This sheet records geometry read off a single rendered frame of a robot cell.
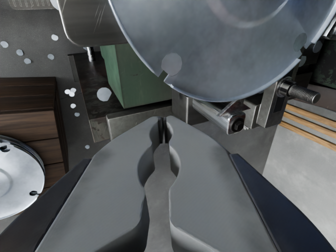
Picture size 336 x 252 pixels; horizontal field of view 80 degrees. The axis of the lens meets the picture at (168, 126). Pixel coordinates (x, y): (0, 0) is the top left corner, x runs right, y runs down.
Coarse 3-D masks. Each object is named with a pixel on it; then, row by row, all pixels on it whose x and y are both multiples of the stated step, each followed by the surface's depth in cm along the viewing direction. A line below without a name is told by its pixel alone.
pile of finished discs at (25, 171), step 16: (0, 144) 53; (16, 144) 57; (0, 160) 55; (16, 160) 57; (32, 160) 59; (0, 176) 57; (16, 176) 59; (32, 176) 61; (0, 192) 59; (16, 192) 61; (32, 192) 65; (0, 208) 62; (16, 208) 64
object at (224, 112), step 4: (236, 100) 25; (228, 104) 25; (232, 104) 25; (236, 104) 25; (240, 104) 25; (244, 104) 26; (224, 108) 25; (228, 108) 25; (232, 108) 25; (236, 108) 26; (240, 108) 26; (244, 108) 26; (248, 108) 26; (220, 112) 25; (224, 112) 25; (228, 112) 25; (232, 112) 26
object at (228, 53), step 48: (144, 0) 16; (192, 0) 18; (240, 0) 19; (288, 0) 22; (144, 48) 18; (192, 48) 20; (240, 48) 22; (288, 48) 25; (192, 96) 22; (240, 96) 25
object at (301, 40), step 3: (303, 33) 25; (297, 36) 25; (300, 36) 25; (303, 36) 25; (306, 36) 26; (297, 39) 25; (300, 39) 25; (303, 39) 26; (294, 42) 25; (297, 42) 25; (300, 42) 26; (303, 42) 26; (294, 45) 25; (297, 45) 26; (300, 45) 26; (294, 48) 26; (297, 48) 26; (300, 48) 26; (297, 51) 26
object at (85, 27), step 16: (64, 0) 14; (80, 0) 14; (96, 0) 15; (64, 16) 15; (80, 16) 15; (96, 16) 15; (112, 16) 16; (80, 32) 15; (96, 32) 16; (112, 32) 16
